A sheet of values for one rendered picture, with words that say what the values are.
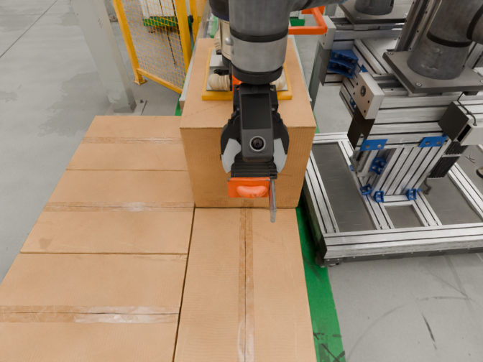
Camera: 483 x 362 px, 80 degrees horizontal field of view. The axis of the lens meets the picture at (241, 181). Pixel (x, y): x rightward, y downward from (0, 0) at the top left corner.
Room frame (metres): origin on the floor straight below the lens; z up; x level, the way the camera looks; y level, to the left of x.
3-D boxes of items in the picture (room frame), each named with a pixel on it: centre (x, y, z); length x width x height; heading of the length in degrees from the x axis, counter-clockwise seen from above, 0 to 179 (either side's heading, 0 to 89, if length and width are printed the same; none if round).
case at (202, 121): (0.97, -0.02, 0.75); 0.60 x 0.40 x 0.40; 0
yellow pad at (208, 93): (0.97, 0.08, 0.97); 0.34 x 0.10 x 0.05; 0
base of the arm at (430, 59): (0.84, -0.59, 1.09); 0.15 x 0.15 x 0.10
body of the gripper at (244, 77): (0.40, -0.02, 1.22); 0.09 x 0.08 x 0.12; 0
